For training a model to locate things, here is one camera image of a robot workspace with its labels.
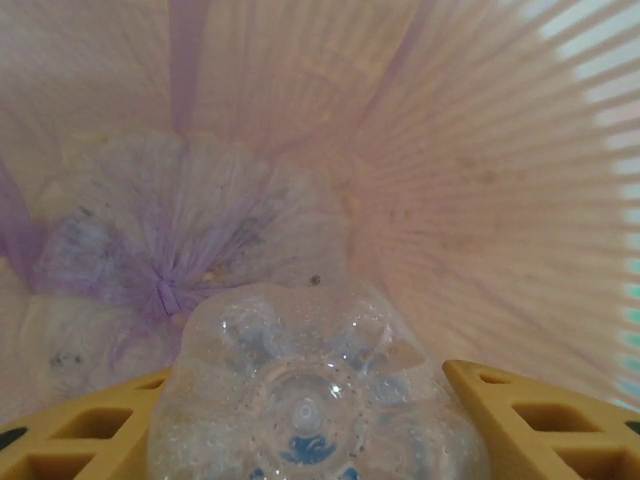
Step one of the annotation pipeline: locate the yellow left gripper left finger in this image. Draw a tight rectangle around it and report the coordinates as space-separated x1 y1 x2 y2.
0 368 175 480

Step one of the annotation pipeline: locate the clear plastic bottle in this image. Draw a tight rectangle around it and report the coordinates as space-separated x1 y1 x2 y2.
144 285 492 480

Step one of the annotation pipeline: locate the beige slotted plastic bin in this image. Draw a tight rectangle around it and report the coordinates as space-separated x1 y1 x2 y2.
0 0 640 480

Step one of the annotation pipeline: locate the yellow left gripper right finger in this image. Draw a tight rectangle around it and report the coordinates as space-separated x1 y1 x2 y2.
442 358 640 480

